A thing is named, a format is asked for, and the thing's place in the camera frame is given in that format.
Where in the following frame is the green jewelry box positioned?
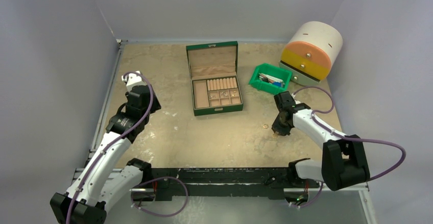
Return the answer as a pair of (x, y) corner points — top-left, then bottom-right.
(185, 41), (244, 116)

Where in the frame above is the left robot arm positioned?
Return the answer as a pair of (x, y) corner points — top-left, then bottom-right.
(50, 84), (161, 223)

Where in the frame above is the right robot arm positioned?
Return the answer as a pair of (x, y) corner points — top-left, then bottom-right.
(272, 91), (370, 191)

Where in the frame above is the green plastic bin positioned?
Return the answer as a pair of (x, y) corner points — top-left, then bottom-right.
(249, 63), (292, 95)

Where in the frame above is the round drawer cabinet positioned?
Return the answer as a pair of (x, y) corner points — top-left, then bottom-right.
(279, 21), (343, 86)

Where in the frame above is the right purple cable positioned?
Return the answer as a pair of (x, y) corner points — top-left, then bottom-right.
(289, 86), (406, 210)

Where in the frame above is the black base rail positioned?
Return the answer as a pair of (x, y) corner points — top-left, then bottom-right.
(139, 167), (320, 201)

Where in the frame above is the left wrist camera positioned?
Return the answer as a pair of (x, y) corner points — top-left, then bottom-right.
(122, 71), (145, 91)

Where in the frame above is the aluminium frame rail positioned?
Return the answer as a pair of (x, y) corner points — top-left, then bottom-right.
(71, 39), (129, 183)

